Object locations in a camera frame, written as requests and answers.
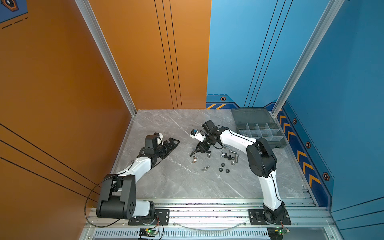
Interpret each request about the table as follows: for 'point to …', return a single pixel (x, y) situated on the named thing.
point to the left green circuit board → (148, 232)
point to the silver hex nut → (209, 155)
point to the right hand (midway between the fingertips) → (198, 146)
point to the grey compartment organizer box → (259, 123)
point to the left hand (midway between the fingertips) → (176, 143)
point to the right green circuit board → (277, 233)
